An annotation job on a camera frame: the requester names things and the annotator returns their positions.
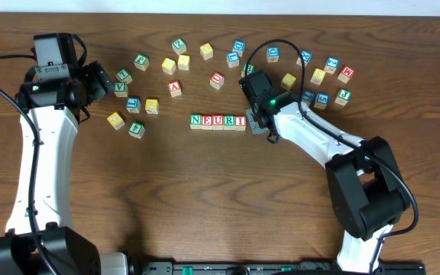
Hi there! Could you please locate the red I block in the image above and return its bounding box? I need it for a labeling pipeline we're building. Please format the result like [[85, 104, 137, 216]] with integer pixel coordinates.
[[235, 115, 247, 131]]

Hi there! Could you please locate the green R block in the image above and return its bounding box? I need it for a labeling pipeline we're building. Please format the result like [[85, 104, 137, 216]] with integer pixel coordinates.
[[223, 115, 235, 130]]

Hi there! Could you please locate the red U block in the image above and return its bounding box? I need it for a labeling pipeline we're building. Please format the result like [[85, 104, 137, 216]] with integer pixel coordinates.
[[209, 72, 225, 89], [212, 115, 225, 130]]

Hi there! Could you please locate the red E block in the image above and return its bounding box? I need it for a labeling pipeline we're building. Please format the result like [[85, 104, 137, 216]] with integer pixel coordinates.
[[201, 115, 213, 130]]

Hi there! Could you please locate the green N block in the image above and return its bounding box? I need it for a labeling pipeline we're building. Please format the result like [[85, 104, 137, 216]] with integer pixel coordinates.
[[189, 114, 202, 129]]

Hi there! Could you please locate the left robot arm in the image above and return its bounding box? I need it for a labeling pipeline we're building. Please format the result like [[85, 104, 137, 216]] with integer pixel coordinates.
[[0, 33, 139, 274]]

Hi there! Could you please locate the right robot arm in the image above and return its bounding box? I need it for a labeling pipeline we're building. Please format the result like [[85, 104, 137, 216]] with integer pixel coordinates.
[[239, 70, 416, 274]]

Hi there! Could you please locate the green V block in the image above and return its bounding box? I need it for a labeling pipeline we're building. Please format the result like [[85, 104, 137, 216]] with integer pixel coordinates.
[[115, 82, 128, 97]]

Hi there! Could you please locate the green 7 block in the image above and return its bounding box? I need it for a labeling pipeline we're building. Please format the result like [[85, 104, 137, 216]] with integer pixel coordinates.
[[116, 68, 133, 84]]

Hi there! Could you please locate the yellow block far left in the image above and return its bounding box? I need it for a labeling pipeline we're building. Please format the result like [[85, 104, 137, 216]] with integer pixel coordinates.
[[107, 112, 125, 130]]

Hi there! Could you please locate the blue L block lower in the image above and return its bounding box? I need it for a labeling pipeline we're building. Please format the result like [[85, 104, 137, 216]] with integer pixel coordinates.
[[126, 97, 141, 113]]

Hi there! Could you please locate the blue l block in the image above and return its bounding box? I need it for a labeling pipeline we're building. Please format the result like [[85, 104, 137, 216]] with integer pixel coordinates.
[[126, 97, 141, 113], [226, 52, 240, 68]]

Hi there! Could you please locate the yellow O block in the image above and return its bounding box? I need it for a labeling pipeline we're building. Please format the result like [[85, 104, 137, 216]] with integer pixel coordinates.
[[280, 73, 296, 91]]

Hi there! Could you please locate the green J block left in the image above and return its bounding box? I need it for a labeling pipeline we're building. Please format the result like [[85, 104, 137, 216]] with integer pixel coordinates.
[[134, 54, 150, 71]]

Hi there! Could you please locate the green j block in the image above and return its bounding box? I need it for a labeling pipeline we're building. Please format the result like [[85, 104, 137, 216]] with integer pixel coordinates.
[[134, 54, 150, 71], [335, 89, 351, 106]]

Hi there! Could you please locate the blue I block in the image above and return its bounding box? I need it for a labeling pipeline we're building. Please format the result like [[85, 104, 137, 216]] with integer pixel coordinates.
[[302, 90, 315, 105]]

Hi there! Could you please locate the green B block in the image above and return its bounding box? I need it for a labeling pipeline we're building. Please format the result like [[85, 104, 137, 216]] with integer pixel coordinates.
[[241, 63, 256, 77]]

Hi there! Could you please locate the yellow block beside R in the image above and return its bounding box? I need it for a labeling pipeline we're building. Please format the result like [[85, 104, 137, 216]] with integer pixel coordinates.
[[144, 99, 159, 115]]

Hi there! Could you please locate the green 4 block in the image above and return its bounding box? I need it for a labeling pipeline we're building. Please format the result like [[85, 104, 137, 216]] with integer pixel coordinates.
[[128, 122, 145, 138]]

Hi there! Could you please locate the blue 5 block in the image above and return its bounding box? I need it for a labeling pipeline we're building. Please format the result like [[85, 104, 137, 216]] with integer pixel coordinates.
[[314, 92, 330, 109]]

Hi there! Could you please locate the blue L block upper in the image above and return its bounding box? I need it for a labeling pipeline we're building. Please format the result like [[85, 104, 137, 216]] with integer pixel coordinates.
[[226, 52, 240, 68]]

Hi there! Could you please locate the blue D block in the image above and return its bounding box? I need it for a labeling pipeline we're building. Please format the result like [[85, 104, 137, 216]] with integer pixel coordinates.
[[267, 47, 280, 63]]

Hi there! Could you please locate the yellow block near J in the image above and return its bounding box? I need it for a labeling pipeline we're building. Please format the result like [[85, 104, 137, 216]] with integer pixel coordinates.
[[161, 57, 176, 75]]

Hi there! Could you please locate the yellow S block right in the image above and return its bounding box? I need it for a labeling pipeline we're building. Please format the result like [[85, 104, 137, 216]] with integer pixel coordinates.
[[310, 68, 326, 85]]

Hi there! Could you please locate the yellow s block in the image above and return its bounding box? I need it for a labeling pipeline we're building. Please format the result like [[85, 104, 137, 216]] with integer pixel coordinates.
[[310, 68, 326, 85], [177, 54, 190, 70]]

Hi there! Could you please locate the red A block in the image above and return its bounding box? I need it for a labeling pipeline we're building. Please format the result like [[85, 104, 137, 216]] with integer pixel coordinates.
[[167, 80, 182, 97]]

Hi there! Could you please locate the blue block top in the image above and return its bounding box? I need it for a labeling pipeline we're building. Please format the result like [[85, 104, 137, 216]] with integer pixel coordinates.
[[232, 40, 246, 57]]

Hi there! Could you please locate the blue X block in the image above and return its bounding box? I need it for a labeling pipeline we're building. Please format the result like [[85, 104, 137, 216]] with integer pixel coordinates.
[[296, 50, 312, 66]]

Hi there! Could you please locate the yellow block top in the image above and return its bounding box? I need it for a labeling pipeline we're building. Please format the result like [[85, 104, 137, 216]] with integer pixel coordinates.
[[200, 43, 214, 60]]

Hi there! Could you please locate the yellow S block left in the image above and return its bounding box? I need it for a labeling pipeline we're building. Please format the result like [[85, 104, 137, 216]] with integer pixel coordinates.
[[177, 54, 190, 70]]

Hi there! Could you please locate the green Z block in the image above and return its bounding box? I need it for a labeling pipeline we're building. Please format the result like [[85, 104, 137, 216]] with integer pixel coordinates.
[[172, 37, 187, 55]]

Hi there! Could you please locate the blue 2 block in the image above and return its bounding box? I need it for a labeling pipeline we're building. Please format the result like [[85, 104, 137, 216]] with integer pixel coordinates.
[[323, 57, 339, 74]]

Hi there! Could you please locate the red M block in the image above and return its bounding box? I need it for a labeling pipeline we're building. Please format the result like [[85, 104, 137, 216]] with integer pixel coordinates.
[[338, 66, 354, 83]]

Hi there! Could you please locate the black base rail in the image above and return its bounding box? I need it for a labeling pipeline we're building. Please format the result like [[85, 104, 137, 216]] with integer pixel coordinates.
[[97, 259, 427, 275]]

